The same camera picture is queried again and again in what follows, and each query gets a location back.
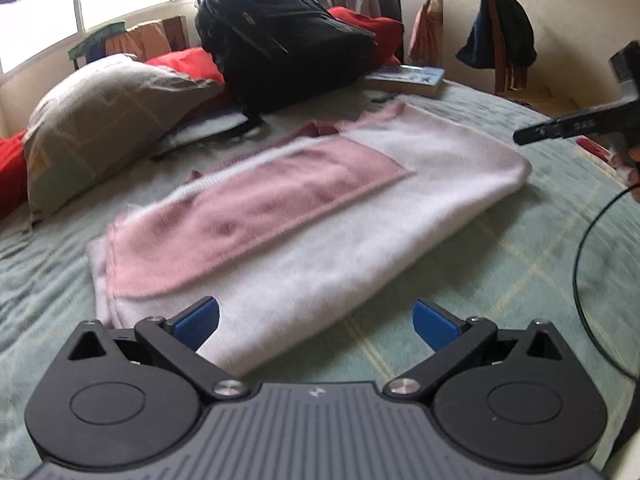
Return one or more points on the grey pillow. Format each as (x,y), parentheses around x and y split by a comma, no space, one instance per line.
(100,120)

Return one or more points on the wooden chair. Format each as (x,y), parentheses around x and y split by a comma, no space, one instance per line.
(510,80)

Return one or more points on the green plaid bedspread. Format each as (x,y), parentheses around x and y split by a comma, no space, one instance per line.
(475,260)

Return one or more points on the red patterned bed sheet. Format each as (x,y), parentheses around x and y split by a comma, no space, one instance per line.
(592,149)

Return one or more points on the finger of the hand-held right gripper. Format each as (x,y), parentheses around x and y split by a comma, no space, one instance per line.
(565,126)

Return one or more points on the red pillow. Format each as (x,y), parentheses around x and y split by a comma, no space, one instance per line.
(12,175)

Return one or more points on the white folded cloth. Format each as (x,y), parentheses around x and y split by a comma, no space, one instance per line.
(210,127)

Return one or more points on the person's right hand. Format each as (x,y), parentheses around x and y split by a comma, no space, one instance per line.
(635,165)

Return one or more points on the black backpack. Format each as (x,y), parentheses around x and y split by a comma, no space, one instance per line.
(285,45)

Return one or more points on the blue cover book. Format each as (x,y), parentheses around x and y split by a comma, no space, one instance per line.
(410,79)

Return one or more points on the orange patterned curtain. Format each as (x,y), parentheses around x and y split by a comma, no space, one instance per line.
(427,15)

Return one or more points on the brown cardboard box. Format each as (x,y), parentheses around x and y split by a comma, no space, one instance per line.
(155,37)

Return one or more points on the dark garment on chair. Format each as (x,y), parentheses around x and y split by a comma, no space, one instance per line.
(500,30)

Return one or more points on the green box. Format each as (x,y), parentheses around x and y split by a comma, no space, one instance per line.
(95,40)

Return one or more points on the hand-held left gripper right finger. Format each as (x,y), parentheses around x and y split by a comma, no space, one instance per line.
(432,325)

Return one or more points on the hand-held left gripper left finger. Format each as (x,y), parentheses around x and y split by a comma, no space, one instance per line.
(195,322)

